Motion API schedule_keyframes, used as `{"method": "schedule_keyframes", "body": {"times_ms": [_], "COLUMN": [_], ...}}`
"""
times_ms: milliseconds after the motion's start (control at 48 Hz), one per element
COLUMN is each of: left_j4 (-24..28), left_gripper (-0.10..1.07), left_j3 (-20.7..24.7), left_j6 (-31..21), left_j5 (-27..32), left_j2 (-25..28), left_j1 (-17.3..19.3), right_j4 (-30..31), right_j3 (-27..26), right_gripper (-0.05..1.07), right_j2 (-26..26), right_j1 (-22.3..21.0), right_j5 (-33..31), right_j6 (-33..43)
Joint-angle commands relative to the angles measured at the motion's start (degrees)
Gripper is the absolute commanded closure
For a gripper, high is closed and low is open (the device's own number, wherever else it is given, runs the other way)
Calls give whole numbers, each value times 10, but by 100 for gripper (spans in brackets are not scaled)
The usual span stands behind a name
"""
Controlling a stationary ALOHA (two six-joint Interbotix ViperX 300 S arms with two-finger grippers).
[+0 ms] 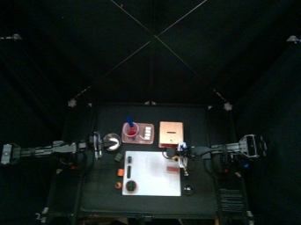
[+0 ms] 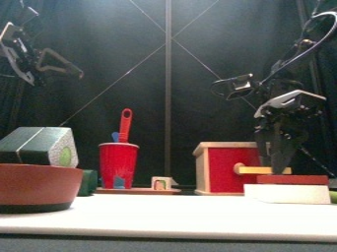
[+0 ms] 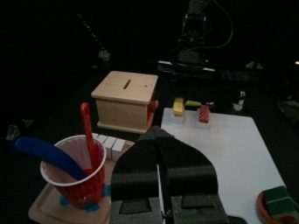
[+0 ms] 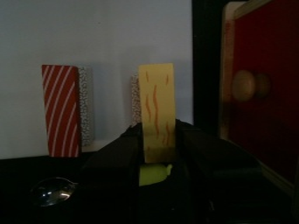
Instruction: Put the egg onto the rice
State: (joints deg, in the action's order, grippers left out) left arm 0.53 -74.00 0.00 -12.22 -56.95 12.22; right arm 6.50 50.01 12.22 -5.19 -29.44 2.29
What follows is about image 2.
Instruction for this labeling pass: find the white rice block under tuna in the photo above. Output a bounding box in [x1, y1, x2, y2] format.
[243, 183, 331, 205]

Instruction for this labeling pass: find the red toy tuna slab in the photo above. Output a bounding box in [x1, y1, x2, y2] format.
[255, 174, 330, 186]

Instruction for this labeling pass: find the wooden box with red drawer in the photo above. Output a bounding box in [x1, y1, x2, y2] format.
[192, 141, 264, 197]

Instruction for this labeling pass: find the green and white carton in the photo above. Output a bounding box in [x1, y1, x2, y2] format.
[0, 126, 80, 169]

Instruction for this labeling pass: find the red toy utensil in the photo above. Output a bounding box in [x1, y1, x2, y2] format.
[117, 107, 133, 145]

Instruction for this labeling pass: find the white cutting board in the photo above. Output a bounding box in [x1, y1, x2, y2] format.
[0, 193, 337, 244]

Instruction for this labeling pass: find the pink flat tray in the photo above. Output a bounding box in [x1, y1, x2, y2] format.
[95, 186, 182, 196]

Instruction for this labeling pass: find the red plastic cup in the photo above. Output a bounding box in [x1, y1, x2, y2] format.
[97, 142, 140, 190]

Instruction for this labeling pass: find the small dark green block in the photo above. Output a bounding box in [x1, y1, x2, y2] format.
[77, 168, 99, 197]

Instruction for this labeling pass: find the red toy bowl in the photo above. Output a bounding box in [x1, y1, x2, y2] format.
[0, 162, 84, 215]

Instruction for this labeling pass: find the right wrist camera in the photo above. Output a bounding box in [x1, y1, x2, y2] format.
[210, 73, 260, 101]

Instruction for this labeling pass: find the thin diagonal brace cord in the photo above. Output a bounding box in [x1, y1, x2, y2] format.
[128, 0, 259, 111]
[57, 0, 220, 128]

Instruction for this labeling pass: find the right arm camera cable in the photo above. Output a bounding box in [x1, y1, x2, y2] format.
[260, 11, 337, 85]

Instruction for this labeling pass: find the vertical frame pole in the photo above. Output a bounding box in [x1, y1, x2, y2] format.
[163, 0, 173, 178]

